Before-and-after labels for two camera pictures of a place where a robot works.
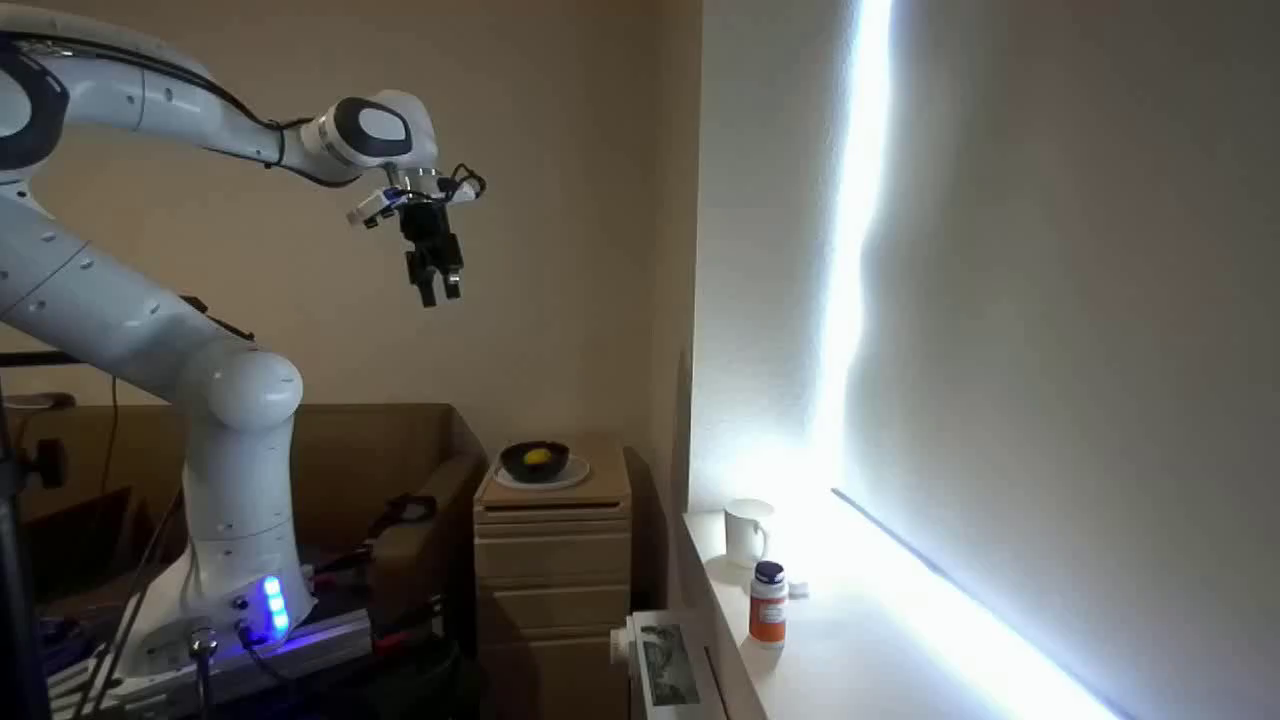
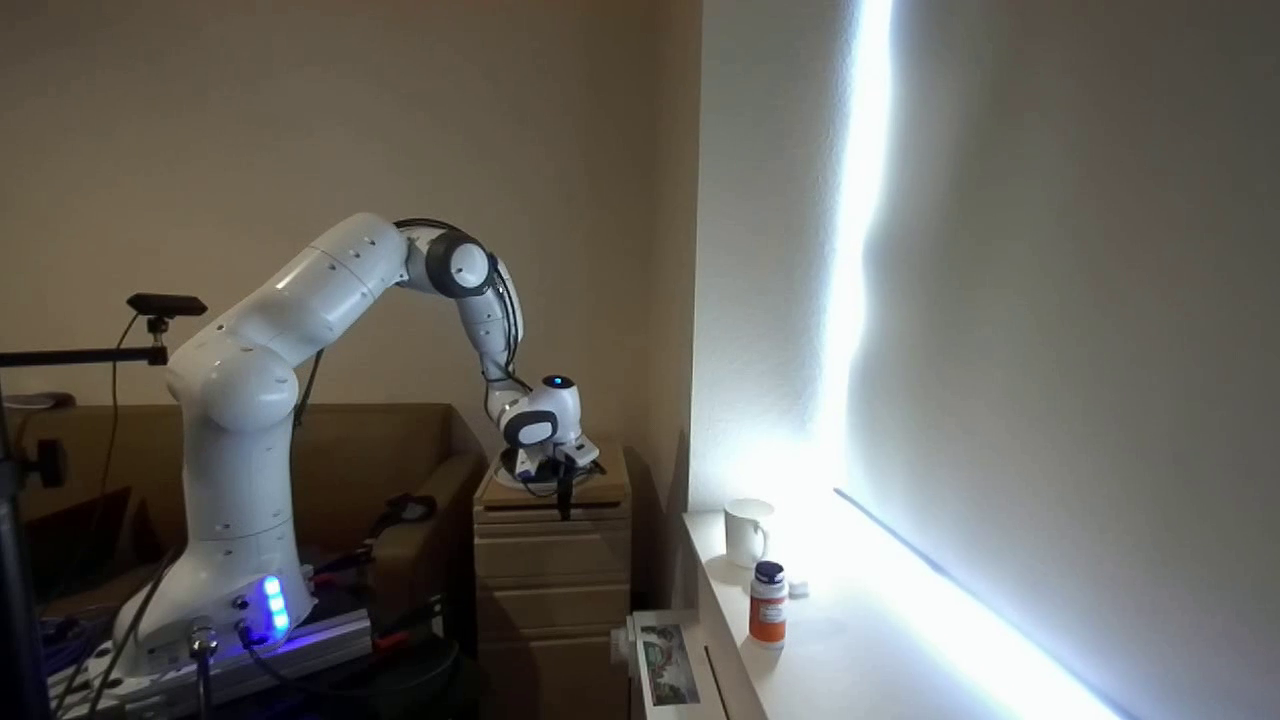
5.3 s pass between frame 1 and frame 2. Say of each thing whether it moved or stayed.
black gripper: moved
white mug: stayed
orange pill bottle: stayed
